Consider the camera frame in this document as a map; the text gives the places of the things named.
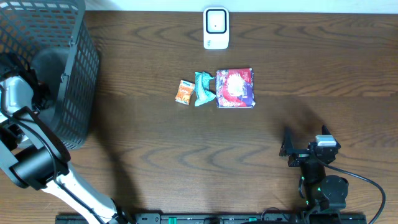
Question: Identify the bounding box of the red purple noodle packet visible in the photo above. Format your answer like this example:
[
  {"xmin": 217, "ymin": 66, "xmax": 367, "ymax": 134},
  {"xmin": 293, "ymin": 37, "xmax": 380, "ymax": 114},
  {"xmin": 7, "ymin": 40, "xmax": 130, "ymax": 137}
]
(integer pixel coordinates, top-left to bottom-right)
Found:
[{"xmin": 215, "ymin": 68, "xmax": 256, "ymax": 108}]

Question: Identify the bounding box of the teal snack wrapper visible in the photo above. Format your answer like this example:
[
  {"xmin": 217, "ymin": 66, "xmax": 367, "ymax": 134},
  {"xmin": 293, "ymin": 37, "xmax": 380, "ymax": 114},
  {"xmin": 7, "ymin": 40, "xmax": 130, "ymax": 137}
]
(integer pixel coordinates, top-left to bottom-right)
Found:
[{"xmin": 195, "ymin": 72, "xmax": 216, "ymax": 106}]

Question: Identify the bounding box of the orange tissue pack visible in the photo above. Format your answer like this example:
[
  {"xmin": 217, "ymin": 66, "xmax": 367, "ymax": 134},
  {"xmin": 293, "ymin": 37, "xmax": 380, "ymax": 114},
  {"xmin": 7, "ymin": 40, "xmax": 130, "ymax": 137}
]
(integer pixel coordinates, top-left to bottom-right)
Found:
[{"xmin": 175, "ymin": 80, "xmax": 196, "ymax": 105}]

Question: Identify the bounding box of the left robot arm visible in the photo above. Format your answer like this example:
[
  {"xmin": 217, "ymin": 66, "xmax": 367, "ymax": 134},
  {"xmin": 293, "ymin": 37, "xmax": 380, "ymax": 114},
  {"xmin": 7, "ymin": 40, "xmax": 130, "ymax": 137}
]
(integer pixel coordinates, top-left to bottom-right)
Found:
[{"xmin": 1, "ymin": 52, "xmax": 135, "ymax": 223}]

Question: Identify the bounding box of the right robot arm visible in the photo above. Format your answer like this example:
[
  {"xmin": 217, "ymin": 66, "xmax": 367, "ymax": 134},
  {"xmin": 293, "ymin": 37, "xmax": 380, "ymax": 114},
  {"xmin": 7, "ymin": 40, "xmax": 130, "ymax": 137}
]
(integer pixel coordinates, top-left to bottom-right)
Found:
[{"xmin": 279, "ymin": 125, "xmax": 348, "ymax": 223}]

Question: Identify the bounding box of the dark grey plastic basket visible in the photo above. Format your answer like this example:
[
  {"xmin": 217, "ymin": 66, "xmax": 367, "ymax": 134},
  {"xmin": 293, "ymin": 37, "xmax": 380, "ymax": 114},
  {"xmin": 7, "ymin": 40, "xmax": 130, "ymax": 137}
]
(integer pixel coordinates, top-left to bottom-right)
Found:
[{"xmin": 1, "ymin": 0, "xmax": 100, "ymax": 150}]

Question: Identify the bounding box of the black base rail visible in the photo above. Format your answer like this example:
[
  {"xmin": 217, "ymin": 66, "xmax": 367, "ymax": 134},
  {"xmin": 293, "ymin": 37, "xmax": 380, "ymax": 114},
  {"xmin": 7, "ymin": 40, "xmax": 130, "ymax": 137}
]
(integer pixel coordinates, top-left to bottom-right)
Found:
[{"xmin": 55, "ymin": 212, "xmax": 368, "ymax": 224}]

